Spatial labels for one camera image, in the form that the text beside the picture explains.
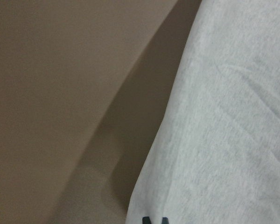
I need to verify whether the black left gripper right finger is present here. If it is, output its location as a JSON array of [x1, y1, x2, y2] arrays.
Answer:
[[161, 217, 169, 224]]

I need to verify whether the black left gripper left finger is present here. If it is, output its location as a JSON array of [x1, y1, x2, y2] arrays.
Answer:
[[142, 217, 151, 224]]

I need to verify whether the grey t-shirt with cartoon print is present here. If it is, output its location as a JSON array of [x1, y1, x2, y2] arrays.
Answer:
[[126, 0, 280, 224]]

